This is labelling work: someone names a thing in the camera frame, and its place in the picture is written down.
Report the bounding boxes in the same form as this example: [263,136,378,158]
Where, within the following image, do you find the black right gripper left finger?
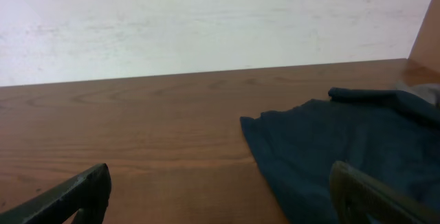
[1,164,111,224]

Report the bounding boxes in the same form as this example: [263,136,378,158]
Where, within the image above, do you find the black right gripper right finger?
[329,161,439,224]

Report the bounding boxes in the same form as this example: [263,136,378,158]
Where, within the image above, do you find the dark blue shorts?
[240,88,439,223]

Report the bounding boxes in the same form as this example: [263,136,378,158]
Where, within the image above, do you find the grey garment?
[395,81,439,107]

